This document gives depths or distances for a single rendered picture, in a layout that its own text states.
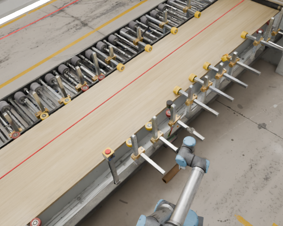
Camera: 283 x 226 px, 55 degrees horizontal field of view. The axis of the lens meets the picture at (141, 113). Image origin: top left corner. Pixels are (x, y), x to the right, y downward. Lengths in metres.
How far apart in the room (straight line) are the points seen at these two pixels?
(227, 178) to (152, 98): 1.31
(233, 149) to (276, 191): 0.66
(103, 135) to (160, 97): 0.71
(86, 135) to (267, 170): 2.14
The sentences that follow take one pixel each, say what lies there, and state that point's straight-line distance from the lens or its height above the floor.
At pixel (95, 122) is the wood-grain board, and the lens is 2.69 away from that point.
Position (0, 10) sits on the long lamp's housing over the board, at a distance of 1.47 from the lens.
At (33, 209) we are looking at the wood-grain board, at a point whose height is 0.90.
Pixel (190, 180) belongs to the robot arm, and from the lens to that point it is 1.86.
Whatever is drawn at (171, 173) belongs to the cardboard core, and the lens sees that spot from 3.24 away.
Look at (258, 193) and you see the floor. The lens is 3.41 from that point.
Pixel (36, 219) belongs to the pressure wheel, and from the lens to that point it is 2.38.
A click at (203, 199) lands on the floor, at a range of 3.24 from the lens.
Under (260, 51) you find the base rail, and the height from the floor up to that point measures 0.70.
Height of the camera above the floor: 2.98
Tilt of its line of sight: 51 degrees down
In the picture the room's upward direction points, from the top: 6 degrees counter-clockwise
